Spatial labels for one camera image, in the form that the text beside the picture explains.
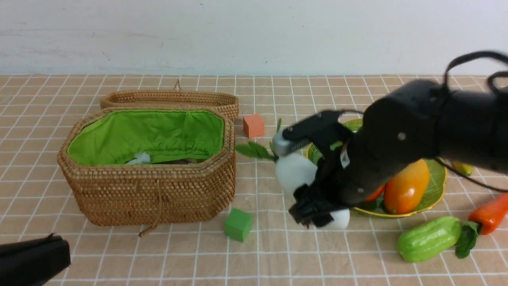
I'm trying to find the yellow banana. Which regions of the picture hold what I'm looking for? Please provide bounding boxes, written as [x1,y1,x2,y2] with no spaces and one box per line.
[451,161,475,177]

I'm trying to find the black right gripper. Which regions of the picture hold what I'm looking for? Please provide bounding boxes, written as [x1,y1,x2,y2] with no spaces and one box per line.
[289,131,413,228]

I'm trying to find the woven wicker basket lid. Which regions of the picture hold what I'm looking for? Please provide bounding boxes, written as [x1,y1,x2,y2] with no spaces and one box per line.
[100,80,239,120]

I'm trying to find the orange persimmon green leaf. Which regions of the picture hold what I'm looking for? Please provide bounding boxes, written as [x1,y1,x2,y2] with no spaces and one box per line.
[365,184,386,202]

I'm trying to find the beige checkered tablecloth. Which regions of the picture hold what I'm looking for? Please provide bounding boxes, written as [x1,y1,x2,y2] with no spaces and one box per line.
[0,74,507,286]

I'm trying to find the woven wicker basket green lining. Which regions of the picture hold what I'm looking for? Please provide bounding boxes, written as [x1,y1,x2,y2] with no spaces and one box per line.
[57,106,236,228]

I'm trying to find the white radish green leaves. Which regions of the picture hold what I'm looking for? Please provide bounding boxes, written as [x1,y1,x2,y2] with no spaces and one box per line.
[235,141,347,230]

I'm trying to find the green foam cube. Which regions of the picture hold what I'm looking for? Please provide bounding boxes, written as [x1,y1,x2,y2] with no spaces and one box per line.
[223,208,253,242]

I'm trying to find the orange yellow mango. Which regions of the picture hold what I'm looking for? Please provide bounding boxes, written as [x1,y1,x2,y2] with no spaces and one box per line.
[383,160,430,215]

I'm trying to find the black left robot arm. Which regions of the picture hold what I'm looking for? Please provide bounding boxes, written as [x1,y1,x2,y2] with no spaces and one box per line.
[0,233,71,286]

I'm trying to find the orange foam cube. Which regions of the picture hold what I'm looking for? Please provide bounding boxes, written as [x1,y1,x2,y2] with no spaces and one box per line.
[243,114,265,138]

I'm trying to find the green glass leaf plate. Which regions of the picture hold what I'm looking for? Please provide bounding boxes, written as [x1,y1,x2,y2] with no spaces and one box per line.
[306,119,448,218]

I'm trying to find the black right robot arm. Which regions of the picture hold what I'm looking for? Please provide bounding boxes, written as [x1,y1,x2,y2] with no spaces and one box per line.
[281,50,508,227]

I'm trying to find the orange carrot green leaves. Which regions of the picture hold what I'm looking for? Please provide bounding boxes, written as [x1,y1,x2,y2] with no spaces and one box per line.
[455,193,508,259]

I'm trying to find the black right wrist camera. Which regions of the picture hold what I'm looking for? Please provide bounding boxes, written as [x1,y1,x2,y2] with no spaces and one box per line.
[272,109,353,158]

